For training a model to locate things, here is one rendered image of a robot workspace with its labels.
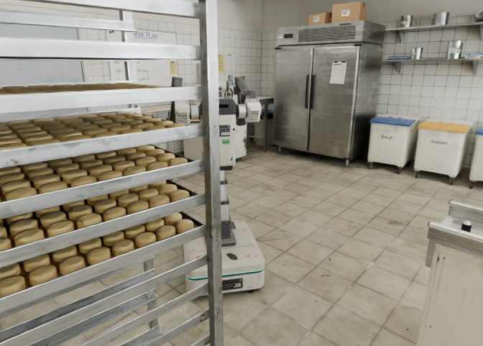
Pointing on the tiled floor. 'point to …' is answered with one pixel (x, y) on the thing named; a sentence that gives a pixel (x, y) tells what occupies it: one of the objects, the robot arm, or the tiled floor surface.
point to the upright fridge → (359, 139)
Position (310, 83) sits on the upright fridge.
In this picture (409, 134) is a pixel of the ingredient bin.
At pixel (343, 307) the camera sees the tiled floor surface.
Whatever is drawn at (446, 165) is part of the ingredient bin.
